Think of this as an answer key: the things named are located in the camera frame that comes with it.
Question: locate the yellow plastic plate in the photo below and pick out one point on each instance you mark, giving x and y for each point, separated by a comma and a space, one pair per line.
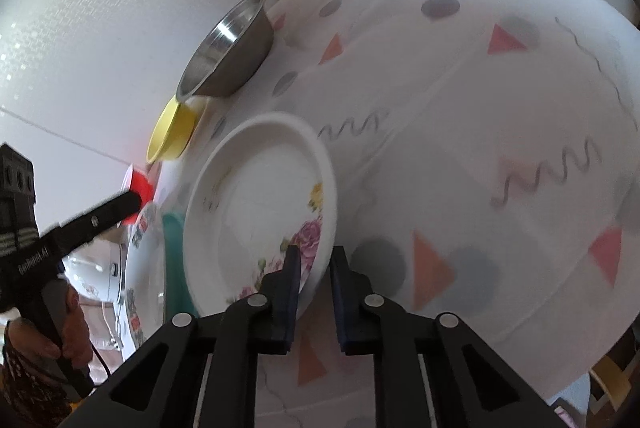
172, 130

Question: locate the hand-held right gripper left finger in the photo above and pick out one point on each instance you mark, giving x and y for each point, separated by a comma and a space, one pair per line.
292, 290

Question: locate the person's left hand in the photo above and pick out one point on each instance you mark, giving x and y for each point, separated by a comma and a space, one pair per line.
75, 323

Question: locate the teal plastic plate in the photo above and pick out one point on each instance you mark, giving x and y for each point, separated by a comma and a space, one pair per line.
176, 258

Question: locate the red cup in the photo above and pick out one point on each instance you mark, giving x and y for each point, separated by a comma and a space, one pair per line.
140, 184

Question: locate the person's left forearm patterned sleeve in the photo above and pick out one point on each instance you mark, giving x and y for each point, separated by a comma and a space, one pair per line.
25, 383

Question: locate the white kettle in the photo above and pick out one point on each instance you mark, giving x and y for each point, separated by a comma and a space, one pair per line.
97, 280

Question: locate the stainless steel bowl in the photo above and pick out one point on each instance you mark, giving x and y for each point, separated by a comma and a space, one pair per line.
235, 52

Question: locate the wooden chair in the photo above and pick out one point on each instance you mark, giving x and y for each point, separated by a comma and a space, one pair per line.
607, 383

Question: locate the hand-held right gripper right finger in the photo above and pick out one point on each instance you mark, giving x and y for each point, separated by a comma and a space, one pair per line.
339, 290

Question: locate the white floral plate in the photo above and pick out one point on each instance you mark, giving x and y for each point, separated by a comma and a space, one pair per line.
145, 268
250, 208

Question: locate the white patterned tablecloth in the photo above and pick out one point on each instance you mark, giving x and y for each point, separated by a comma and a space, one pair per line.
475, 132

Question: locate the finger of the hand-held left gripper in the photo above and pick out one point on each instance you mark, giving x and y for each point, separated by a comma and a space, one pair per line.
100, 219

